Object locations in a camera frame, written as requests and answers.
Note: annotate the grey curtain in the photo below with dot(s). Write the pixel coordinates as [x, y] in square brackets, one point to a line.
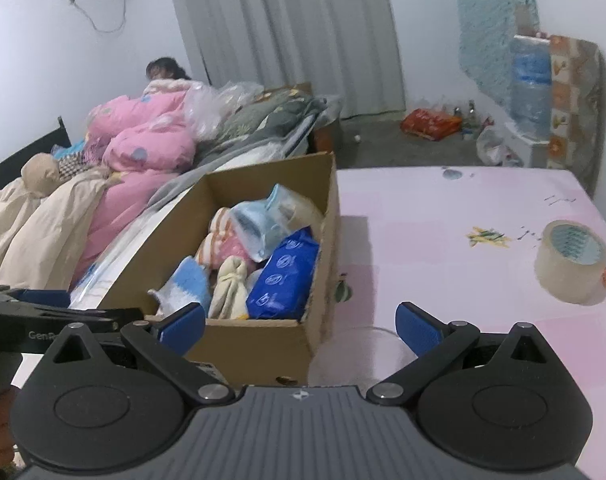
[347, 48]

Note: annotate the pink plastic wrapped bundle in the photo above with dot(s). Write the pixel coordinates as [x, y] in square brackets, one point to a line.
[232, 247]

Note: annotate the beige blanket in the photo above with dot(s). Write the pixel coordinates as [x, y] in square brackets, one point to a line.
[45, 221]

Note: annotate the white plastic bag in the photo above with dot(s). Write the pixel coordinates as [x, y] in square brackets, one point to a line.
[490, 146]

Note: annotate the face mask pack bundle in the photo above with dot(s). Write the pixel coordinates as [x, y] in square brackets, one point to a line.
[257, 230]

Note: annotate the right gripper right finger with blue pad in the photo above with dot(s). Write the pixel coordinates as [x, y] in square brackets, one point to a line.
[437, 347]

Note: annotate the red snack bag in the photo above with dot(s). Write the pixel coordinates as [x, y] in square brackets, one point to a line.
[432, 125]

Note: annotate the light blue tissue pack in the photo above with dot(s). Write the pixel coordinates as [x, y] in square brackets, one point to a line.
[293, 211]

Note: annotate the pink patterned tablecloth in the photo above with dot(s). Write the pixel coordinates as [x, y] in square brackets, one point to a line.
[461, 244]

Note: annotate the blue white knitted sock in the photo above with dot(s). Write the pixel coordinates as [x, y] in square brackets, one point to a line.
[189, 283]

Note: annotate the pink quilt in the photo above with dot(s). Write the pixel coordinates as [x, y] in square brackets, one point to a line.
[144, 142]

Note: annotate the grey green bedding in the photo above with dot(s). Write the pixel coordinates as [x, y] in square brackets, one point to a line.
[273, 129]

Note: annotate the blue wet wipes pack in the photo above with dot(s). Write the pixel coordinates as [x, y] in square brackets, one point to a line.
[282, 289]

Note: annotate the blue water bottle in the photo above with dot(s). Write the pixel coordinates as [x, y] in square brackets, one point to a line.
[531, 87]

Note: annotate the orange striped rolled towel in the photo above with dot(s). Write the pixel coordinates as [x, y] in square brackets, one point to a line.
[220, 228]

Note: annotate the cream knitted gloves bundle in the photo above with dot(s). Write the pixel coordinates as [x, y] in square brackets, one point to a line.
[230, 294]

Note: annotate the person with dark hair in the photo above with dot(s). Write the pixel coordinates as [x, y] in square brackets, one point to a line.
[165, 68]

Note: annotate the patterned checkered board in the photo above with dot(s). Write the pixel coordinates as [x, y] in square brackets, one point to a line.
[576, 119]

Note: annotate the clear tape roll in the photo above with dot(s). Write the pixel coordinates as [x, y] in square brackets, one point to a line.
[570, 261]

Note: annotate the teal textured wall cloth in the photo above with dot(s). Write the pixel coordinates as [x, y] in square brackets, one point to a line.
[486, 31]

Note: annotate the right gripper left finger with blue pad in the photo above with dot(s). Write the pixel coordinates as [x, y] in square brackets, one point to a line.
[160, 348]

